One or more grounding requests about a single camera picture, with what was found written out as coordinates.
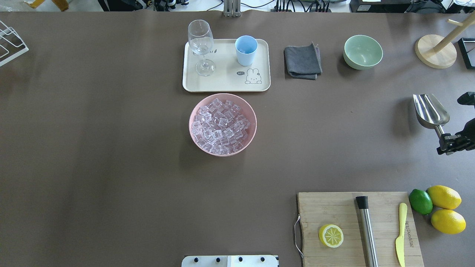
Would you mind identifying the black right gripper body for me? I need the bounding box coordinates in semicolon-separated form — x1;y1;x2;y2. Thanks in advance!
456;92;475;147

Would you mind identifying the metal ice scoop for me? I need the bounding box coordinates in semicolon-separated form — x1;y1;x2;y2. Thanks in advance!
413;93;450;138

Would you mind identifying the pink bowl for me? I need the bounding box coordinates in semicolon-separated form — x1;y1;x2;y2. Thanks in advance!
189;93;257;157

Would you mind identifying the light blue cup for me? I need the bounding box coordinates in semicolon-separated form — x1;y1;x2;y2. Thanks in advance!
235;35;258;66

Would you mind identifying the clear ice cubes pile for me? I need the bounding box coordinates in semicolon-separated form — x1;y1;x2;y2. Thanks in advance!
192;98;251;155

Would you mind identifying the yellow lemon upper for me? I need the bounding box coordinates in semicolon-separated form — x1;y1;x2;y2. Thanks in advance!
426;185;462;210

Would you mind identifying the yellow lemon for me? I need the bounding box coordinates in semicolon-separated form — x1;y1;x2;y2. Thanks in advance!
430;209;466;234
426;185;462;210

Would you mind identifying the wooden mug tree stand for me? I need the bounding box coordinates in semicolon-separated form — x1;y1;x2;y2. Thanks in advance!
414;12;475;69

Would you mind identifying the green lime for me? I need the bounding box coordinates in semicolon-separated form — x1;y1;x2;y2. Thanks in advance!
409;189;434;215

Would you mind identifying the yellow lemon lower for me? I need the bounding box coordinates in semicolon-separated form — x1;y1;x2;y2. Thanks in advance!
430;209;466;234

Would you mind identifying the metal muddler black tip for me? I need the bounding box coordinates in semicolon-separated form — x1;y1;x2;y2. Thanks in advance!
355;196;379;267

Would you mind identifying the yellow plastic knife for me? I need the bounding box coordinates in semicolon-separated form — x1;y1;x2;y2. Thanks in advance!
395;202;407;267

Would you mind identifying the green bowl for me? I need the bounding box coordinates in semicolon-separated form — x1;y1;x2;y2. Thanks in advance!
343;35;383;70

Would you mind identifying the wooden cutting board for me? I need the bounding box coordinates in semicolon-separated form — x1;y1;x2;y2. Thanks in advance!
297;192;410;267

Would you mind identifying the half lemon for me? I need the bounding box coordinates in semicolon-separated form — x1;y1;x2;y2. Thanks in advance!
318;224;344;248

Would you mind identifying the dark grey folded cloth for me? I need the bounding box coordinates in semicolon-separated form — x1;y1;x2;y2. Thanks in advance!
284;42;322;80

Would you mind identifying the cream serving tray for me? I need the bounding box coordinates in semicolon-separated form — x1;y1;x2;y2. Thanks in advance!
183;39;271;93

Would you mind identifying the clear wine glass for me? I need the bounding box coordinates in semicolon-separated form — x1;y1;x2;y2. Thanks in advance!
188;20;215;76

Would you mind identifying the black picture frame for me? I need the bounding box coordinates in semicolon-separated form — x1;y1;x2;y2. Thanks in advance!
458;37;475;70

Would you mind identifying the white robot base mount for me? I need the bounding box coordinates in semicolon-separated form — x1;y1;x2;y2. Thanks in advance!
181;255;279;267

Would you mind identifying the aluminium frame post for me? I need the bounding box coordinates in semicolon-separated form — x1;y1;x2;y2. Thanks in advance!
223;0;241;17

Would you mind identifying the white wire cup rack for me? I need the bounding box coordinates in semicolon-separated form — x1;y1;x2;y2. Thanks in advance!
0;21;29;66

